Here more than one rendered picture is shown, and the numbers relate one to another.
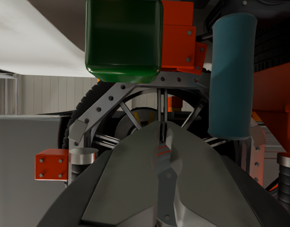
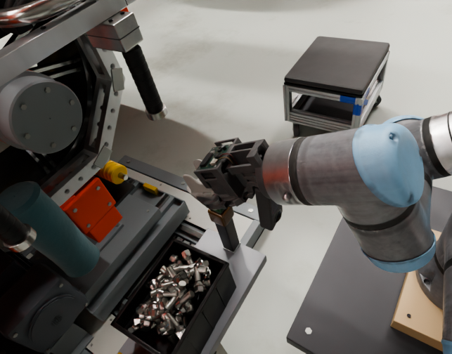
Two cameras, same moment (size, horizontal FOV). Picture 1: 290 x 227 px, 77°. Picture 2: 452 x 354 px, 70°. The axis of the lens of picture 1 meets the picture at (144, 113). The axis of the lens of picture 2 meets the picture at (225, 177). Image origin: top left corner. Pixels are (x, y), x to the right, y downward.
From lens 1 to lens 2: 0.57 m
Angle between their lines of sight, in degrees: 65
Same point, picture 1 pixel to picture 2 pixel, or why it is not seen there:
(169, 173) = (74, 130)
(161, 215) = (53, 88)
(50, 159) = not seen: hidden behind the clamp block
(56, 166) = not seen: hidden behind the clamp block
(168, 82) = (74, 180)
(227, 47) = (86, 243)
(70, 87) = not seen: outside the picture
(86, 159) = (160, 115)
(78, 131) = (117, 79)
